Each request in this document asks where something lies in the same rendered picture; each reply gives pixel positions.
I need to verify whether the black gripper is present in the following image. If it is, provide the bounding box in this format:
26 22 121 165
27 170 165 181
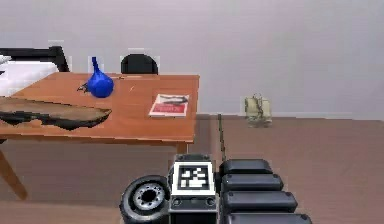
119 175 172 224

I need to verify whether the orange wooden dining table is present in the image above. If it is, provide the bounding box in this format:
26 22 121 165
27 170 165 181
0 72 201 202

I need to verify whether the red and white book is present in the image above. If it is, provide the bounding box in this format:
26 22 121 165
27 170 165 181
148 93 190 118

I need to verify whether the blue glass vase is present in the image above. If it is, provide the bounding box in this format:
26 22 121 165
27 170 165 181
86 56 115 99

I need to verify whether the brown wooden slab tray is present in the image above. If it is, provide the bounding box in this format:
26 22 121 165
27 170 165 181
0 96 113 131

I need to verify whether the black round-backed chair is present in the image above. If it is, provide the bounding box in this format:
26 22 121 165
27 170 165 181
120 53 159 75

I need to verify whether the beige box-shaped object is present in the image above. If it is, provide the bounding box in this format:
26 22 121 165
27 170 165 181
244 93 273 129

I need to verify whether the black framed white bed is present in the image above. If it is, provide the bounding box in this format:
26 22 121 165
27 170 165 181
0 45 71 98

